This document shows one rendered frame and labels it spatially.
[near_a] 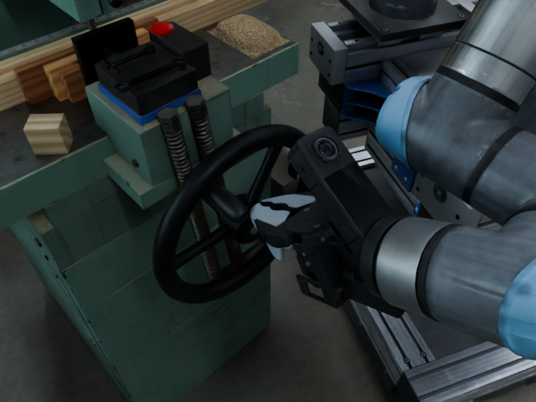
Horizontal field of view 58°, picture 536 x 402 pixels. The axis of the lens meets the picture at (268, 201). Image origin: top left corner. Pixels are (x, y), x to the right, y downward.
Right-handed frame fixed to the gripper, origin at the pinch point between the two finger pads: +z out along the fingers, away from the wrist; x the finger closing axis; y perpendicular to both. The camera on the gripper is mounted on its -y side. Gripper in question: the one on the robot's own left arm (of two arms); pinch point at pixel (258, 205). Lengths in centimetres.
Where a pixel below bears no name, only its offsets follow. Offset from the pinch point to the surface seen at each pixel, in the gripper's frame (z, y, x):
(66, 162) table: 21.3, -10.2, -12.9
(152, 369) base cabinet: 53, 45, -12
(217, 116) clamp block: 11.6, -9.0, 5.2
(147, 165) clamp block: 12.5, -7.0, -6.0
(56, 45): 34.0, -24.5, -4.3
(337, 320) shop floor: 56, 72, 42
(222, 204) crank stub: 1.3, -1.8, -3.6
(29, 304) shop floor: 115, 39, -26
